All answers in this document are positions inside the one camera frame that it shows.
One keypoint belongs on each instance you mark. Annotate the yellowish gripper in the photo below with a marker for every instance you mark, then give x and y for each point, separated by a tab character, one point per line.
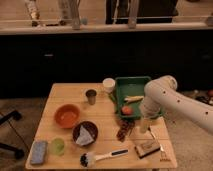
144	125

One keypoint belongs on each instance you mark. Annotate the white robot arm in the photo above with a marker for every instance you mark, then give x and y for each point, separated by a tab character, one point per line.
162	92

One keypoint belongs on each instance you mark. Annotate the dark brown bowl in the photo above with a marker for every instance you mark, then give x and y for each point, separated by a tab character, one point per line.
90	126

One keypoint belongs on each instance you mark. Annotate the red bowl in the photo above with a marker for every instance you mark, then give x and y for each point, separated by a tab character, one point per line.
67	116

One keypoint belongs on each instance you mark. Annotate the brown grape bunch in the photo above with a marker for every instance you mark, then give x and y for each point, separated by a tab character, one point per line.
126	128

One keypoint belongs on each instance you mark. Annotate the red tomato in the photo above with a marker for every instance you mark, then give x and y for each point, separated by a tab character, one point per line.
127	110

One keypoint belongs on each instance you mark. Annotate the wooden block eraser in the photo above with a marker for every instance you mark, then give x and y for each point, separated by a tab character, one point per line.
147	148

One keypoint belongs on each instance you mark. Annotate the green plastic tray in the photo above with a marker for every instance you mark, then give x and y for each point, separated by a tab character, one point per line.
130	86

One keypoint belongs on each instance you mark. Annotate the white paper cup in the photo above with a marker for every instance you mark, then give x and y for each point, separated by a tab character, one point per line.
108	84

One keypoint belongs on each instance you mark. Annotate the grey metal cup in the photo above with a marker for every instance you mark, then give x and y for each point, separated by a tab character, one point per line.
91	96

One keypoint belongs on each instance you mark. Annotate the white crumpled napkin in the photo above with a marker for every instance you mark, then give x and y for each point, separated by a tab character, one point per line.
84	138

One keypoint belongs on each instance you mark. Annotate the green plastic cup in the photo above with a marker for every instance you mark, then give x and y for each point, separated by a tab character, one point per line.
57	146

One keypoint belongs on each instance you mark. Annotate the blue sponge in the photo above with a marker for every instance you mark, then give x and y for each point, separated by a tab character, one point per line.
38	153

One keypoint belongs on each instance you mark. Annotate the white handled dish brush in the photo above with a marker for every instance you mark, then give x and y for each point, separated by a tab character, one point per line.
90	158

